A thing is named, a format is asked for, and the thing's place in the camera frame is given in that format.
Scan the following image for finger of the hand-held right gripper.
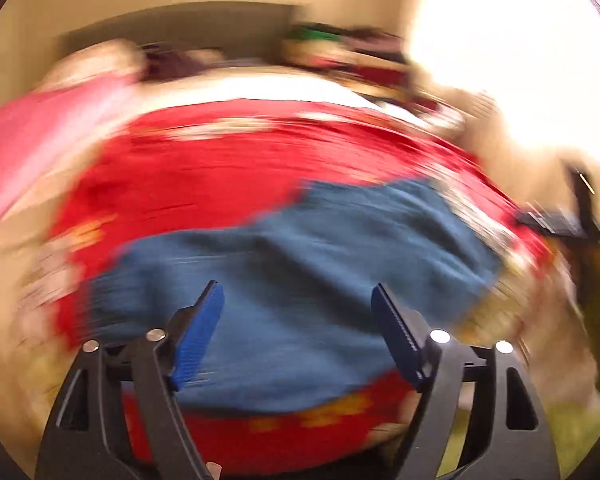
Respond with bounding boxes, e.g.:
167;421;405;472
517;210;586;237

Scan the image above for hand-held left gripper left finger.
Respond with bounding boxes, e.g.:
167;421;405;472
35;280;226;480

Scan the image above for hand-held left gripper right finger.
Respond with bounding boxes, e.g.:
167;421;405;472
371;282;561;480

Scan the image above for blue denim pants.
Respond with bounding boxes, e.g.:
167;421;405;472
87;177;503;413

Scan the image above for red floral blanket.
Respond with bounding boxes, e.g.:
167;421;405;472
20;97;576;461

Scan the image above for stack of folded clothes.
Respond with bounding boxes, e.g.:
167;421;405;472
282;22;441;111

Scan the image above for pink quilt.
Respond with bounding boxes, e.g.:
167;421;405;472
0;72;141;246

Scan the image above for cream bed sheet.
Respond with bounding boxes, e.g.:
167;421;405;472
130;65;466;131

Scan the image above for purple striped pillow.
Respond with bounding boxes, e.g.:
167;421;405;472
145;45;226;80

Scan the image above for floral pillow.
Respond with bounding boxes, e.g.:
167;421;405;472
45;40;151;86

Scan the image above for grey padded headboard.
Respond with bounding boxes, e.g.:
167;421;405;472
60;2;306;56

